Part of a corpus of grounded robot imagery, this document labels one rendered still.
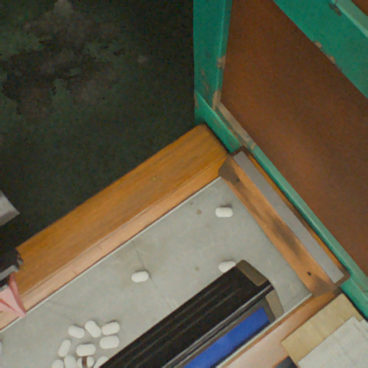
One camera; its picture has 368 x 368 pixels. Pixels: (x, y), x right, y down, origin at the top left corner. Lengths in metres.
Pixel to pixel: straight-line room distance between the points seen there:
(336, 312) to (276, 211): 0.22
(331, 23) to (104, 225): 0.58
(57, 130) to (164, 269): 1.12
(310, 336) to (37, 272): 0.53
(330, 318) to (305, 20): 0.55
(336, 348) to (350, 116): 0.47
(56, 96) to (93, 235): 1.14
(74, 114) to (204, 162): 1.06
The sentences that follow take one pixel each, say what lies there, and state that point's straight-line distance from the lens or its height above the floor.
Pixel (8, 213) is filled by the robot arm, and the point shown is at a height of 0.98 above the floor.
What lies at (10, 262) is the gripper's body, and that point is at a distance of 0.68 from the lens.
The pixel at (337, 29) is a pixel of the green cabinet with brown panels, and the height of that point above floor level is 1.25.
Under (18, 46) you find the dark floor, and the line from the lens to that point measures 2.09.
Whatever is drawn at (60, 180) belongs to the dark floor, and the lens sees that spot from 1.72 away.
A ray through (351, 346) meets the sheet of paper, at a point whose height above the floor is 0.78.
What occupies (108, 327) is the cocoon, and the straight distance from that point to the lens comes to 0.81.
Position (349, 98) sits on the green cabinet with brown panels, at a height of 1.17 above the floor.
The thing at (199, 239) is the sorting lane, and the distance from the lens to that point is 0.82.
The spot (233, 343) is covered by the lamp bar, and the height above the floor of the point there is 1.07.
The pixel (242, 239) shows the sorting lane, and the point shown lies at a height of 0.74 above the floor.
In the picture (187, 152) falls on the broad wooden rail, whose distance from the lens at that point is 0.84.
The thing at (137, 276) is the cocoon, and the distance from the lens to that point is 0.80.
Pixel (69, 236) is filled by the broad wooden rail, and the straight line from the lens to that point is 0.84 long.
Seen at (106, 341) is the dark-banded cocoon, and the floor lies 0.76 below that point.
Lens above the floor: 1.55
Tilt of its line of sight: 74 degrees down
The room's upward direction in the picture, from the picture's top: 6 degrees counter-clockwise
